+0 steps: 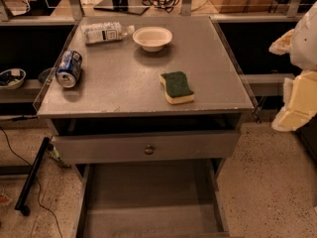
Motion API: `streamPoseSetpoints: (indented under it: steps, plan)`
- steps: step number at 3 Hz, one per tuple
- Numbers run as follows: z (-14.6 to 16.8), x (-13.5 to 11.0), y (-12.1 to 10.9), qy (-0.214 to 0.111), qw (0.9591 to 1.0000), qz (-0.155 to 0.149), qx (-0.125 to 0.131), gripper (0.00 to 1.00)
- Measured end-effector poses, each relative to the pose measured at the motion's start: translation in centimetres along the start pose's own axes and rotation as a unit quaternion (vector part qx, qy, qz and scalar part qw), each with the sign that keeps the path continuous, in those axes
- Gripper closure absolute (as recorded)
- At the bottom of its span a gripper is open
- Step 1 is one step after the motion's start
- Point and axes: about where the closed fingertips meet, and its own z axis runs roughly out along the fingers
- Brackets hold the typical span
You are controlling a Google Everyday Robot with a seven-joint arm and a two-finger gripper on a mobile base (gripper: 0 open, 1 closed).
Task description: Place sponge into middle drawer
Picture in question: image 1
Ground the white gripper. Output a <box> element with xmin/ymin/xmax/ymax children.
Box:
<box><xmin>268</xmin><ymin>2</ymin><xmax>317</xmax><ymax>132</ymax></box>

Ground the green and yellow sponge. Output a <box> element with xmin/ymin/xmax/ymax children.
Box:
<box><xmin>159</xmin><ymin>71</ymin><xmax>194</xmax><ymax>105</ymax></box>

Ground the grey top drawer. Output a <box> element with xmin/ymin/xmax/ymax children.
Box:
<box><xmin>53</xmin><ymin>130</ymin><xmax>240</xmax><ymax>164</ymax></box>

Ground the grey drawer cabinet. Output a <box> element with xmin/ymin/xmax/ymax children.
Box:
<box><xmin>32</xmin><ymin>15</ymin><xmax>259</xmax><ymax>238</ymax></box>

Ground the round drawer knob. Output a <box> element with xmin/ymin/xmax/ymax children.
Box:
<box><xmin>145</xmin><ymin>145</ymin><xmax>156</xmax><ymax>155</ymax></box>

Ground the grey open middle drawer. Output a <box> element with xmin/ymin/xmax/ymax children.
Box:
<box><xmin>71</xmin><ymin>160</ymin><xmax>230</xmax><ymax>238</ymax></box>

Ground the white paper bowl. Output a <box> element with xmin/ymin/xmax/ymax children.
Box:
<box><xmin>133</xmin><ymin>27</ymin><xmax>172</xmax><ymax>53</ymax></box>

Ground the black monitor stand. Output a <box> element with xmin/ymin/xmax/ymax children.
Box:
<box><xmin>93</xmin><ymin>0</ymin><xmax>149</xmax><ymax>15</ymax></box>

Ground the clear plastic water bottle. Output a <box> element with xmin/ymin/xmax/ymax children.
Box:
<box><xmin>81</xmin><ymin>22</ymin><xmax>135</xmax><ymax>44</ymax></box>

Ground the blue soda can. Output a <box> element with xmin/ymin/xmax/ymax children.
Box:
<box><xmin>55</xmin><ymin>50</ymin><xmax>82</xmax><ymax>88</ymax></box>

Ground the black bar on floor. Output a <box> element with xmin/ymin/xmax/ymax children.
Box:
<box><xmin>15</xmin><ymin>137</ymin><xmax>50</xmax><ymax>216</ymax></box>

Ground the white bowl with items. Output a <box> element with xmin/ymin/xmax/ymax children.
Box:
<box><xmin>0</xmin><ymin>68</ymin><xmax>26</xmax><ymax>89</ymax></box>

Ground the black floor cable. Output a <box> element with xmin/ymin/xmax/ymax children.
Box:
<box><xmin>0</xmin><ymin>126</ymin><xmax>64</xmax><ymax>238</ymax></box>

